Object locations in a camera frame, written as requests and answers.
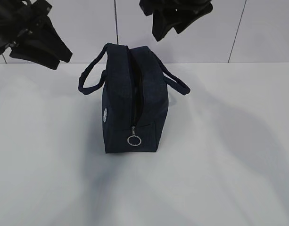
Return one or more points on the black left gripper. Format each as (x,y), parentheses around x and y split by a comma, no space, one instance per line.
(19,18)

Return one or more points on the dark blue lunch bag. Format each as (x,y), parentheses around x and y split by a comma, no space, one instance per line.
(135,98)

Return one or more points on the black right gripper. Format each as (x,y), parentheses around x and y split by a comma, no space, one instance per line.
(165,17)

